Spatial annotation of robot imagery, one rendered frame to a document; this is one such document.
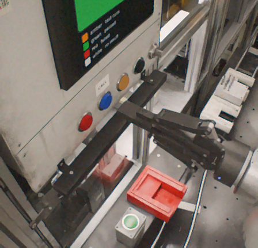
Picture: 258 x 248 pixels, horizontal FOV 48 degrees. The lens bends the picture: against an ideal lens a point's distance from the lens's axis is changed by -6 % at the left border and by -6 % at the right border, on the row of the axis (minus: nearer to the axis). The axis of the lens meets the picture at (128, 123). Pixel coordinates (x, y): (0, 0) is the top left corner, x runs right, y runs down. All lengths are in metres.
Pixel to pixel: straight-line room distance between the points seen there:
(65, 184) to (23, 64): 0.25
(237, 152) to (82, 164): 0.27
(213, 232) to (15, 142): 0.98
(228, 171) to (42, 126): 0.29
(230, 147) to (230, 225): 0.83
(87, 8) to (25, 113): 0.16
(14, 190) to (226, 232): 0.95
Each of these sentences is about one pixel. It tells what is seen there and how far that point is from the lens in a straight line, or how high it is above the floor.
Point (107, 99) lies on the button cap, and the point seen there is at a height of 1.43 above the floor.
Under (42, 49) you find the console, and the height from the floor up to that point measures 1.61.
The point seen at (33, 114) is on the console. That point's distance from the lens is 0.43.
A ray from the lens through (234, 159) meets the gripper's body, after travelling 0.48.
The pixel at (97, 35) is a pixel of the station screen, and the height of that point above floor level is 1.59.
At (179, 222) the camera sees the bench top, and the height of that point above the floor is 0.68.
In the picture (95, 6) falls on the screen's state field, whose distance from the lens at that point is 0.41.
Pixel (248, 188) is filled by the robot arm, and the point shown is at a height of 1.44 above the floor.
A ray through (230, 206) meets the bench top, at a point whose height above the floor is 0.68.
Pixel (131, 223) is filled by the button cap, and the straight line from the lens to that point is 0.85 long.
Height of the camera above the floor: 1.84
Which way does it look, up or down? 51 degrees down
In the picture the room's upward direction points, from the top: straight up
